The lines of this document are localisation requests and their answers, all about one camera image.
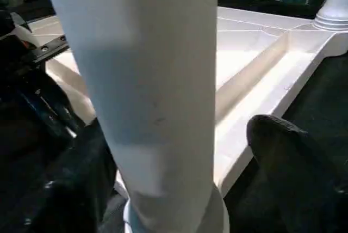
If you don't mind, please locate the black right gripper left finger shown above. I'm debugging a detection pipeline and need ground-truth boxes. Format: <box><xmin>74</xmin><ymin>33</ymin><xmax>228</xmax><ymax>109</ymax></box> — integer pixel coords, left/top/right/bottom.
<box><xmin>27</xmin><ymin>118</ymin><xmax>120</xmax><ymax>233</ymax></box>

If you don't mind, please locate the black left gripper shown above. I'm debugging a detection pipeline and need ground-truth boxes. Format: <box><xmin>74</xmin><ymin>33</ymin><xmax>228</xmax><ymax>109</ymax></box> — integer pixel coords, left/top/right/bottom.
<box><xmin>0</xmin><ymin>9</ymin><xmax>88</xmax><ymax>141</ymax></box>

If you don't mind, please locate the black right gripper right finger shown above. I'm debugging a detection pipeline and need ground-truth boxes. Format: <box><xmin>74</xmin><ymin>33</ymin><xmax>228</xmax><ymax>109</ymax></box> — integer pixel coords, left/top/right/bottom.
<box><xmin>246</xmin><ymin>114</ymin><xmax>348</xmax><ymax>233</ymax></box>

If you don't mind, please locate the white plastic table top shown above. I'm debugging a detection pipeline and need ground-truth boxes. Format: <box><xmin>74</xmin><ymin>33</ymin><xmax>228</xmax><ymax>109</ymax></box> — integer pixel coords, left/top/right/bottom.
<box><xmin>26</xmin><ymin>5</ymin><xmax>348</xmax><ymax>200</ymax></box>

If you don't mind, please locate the black mat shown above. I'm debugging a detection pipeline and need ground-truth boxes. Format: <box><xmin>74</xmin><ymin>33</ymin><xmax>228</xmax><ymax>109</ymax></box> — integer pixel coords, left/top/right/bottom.
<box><xmin>0</xmin><ymin>0</ymin><xmax>348</xmax><ymax>233</ymax></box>

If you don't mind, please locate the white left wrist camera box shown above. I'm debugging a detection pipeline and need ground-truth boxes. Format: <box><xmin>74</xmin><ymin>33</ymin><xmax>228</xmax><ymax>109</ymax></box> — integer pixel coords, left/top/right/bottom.
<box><xmin>10</xmin><ymin>22</ymin><xmax>38</xmax><ymax>47</ymax></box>

